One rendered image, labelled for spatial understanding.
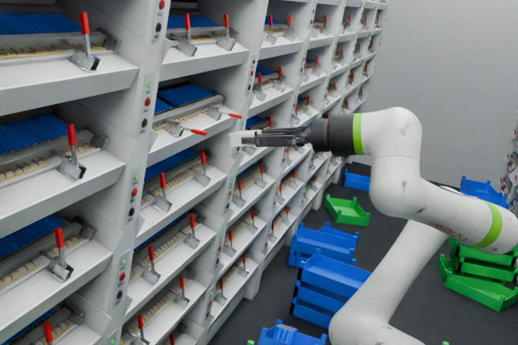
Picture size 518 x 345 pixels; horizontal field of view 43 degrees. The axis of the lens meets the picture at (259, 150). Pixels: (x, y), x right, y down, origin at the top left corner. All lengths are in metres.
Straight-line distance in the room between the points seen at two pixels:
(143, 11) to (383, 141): 0.55
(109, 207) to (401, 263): 0.79
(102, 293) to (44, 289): 0.24
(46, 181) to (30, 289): 0.19
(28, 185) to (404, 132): 0.75
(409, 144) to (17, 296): 0.80
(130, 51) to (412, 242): 0.91
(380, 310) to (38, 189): 0.97
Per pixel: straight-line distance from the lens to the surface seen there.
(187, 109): 1.68
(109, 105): 1.30
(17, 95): 0.96
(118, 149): 1.31
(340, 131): 1.43
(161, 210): 1.60
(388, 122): 1.41
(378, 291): 1.75
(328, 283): 2.74
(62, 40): 1.15
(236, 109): 1.94
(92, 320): 1.46
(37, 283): 1.21
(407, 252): 1.78
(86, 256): 1.33
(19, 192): 1.08
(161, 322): 1.89
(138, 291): 1.63
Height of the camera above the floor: 1.31
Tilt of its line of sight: 14 degrees down
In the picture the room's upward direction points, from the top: 11 degrees clockwise
